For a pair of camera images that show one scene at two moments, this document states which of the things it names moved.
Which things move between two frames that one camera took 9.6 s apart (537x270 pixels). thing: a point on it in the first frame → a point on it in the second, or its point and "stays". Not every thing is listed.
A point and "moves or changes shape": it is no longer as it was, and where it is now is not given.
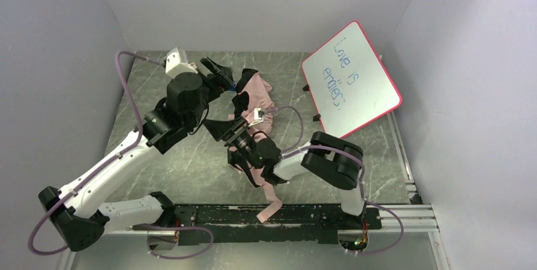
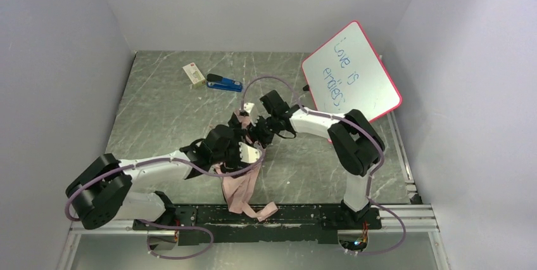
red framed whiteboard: x=349 y=85 stays
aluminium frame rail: x=414 y=217 stays
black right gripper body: x=228 y=136 → x=260 y=129
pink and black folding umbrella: x=253 y=106 moves or changes shape
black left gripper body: x=216 y=78 → x=234 y=137
